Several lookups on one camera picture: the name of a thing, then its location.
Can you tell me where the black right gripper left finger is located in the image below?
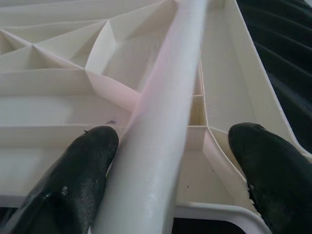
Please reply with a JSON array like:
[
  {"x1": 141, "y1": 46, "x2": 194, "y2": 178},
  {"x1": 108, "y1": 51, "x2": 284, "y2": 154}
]
[{"x1": 4, "y1": 125, "x2": 120, "y2": 234}]

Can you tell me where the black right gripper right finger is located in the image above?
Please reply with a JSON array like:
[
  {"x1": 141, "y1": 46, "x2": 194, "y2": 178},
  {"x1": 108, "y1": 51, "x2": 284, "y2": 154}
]
[{"x1": 228, "y1": 122, "x2": 312, "y2": 234}]

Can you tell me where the white plastic table top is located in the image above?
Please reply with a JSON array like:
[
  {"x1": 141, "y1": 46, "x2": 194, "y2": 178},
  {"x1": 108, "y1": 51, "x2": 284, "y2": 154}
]
[{"x1": 0, "y1": 0, "x2": 312, "y2": 234}]

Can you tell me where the white plastic table leg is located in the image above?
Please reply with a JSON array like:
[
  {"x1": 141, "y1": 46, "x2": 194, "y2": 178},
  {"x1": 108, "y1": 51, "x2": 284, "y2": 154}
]
[{"x1": 92, "y1": 0, "x2": 212, "y2": 234}]

